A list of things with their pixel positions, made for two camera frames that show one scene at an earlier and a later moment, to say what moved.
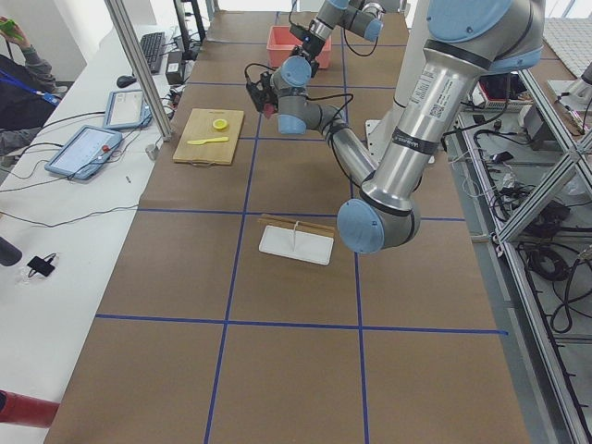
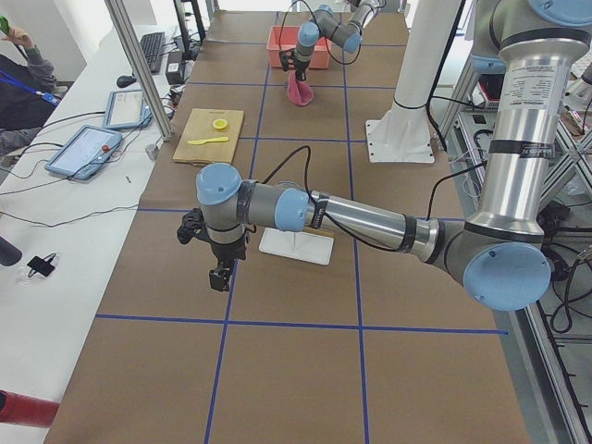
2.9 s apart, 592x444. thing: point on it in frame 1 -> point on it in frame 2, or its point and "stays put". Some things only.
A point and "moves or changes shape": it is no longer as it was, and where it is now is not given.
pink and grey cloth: x=268 y=109 moves or changes shape
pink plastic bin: x=282 y=42 stays put
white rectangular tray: x=297 y=244 stays put
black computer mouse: x=124 y=80 stays put
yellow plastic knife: x=210 y=140 stays put
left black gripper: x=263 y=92 -> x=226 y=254
